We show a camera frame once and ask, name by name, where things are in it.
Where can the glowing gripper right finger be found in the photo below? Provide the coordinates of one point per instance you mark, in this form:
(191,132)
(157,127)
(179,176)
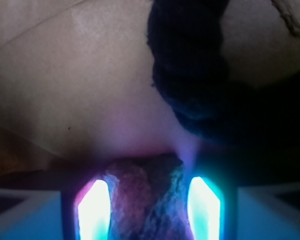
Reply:
(212,206)

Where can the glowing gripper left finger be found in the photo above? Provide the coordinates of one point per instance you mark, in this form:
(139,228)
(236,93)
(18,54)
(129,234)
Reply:
(85,207)

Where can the small brown rock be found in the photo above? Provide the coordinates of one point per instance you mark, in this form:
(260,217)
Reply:
(148,199)

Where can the brown paper bin liner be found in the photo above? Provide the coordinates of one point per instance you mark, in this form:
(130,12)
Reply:
(75,83)

